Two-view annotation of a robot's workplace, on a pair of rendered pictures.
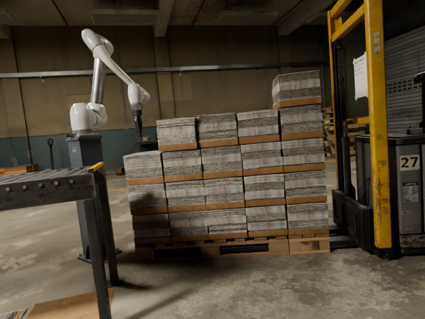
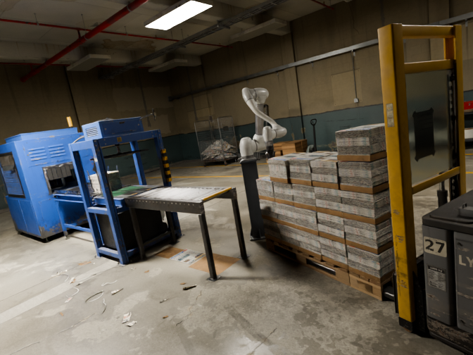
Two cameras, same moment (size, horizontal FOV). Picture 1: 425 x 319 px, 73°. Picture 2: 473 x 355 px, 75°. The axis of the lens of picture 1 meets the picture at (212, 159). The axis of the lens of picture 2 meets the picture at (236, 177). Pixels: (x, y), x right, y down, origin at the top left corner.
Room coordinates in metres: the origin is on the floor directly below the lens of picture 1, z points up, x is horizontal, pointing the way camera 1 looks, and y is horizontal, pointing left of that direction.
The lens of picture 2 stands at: (0.05, -1.94, 1.49)
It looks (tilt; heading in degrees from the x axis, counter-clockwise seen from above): 10 degrees down; 55
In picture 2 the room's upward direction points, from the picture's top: 9 degrees counter-clockwise
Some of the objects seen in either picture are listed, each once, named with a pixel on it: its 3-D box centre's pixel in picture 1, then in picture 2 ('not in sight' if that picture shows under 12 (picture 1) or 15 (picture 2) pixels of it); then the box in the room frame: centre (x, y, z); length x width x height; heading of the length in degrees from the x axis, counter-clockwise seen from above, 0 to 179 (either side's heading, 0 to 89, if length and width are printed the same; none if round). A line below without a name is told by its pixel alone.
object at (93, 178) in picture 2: not in sight; (105, 182); (1.07, 2.83, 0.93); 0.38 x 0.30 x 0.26; 104
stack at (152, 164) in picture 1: (208, 198); (310, 219); (2.27, 0.06, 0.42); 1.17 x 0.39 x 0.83; 84
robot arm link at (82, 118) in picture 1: (81, 116); (246, 146); (2.36, 1.02, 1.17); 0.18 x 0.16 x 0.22; 171
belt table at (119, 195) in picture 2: not in sight; (129, 194); (1.21, 2.28, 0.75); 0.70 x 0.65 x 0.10; 104
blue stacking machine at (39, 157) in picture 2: not in sight; (51, 175); (0.59, 4.93, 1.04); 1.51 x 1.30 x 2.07; 104
